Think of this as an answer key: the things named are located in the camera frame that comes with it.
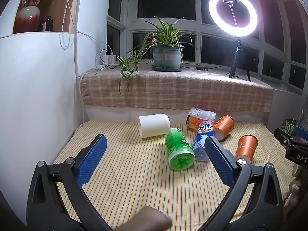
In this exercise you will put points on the white window frame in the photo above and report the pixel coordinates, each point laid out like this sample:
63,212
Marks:
197,41

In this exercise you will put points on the red and white vase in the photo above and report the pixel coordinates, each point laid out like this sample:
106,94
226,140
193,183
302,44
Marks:
27,16

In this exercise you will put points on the person's right hand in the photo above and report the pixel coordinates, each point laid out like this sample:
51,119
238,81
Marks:
296,182

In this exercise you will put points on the white charger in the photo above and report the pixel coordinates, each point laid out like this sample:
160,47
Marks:
112,57
105,58

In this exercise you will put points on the black bottle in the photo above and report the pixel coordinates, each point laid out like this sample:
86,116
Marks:
41,26
49,24

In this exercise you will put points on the checked beige cloth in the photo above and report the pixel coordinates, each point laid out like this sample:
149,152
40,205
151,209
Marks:
180,89

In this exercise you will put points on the grey-green plant pot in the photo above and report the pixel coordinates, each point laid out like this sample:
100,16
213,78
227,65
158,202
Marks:
167,56

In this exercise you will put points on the green printed box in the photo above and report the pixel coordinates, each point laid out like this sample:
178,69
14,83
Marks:
287,126

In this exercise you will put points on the green spider plant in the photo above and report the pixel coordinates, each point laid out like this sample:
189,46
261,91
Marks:
166,33

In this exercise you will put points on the phone holder clamp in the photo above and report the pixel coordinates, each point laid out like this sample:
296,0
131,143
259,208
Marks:
233,12

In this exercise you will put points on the grey-green pot saucer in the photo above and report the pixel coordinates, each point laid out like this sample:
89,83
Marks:
167,69

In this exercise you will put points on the brown cup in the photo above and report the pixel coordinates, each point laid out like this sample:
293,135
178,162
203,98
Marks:
146,219

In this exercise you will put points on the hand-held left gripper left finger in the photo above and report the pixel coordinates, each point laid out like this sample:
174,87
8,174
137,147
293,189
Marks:
92,160

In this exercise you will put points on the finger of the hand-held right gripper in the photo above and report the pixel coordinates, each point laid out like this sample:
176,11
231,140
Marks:
301,132
284,138

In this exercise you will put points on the black tripod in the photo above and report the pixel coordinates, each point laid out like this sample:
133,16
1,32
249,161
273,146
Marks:
237,57

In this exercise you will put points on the black switch box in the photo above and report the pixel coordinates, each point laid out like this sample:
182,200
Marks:
202,67

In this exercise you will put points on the orange label plastic bottle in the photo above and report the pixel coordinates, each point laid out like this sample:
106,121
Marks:
197,115

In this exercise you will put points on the blue label plastic bottle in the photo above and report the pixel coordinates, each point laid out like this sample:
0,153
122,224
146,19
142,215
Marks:
203,137

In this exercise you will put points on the green plastic bottle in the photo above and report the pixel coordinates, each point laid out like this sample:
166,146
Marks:
178,149

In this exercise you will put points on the orange paper cup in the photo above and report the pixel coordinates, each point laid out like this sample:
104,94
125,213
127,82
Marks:
246,146
225,125

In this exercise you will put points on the yellow striped mat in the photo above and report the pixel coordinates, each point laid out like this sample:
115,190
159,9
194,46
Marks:
134,178

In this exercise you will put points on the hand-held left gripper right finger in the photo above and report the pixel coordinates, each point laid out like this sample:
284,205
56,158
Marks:
220,163

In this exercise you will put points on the white curved cabinet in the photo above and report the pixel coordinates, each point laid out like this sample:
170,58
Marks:
36,89

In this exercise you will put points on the white pipe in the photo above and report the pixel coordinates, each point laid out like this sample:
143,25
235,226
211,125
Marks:
76,53

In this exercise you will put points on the white cup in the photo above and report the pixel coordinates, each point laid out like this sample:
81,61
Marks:
154,125

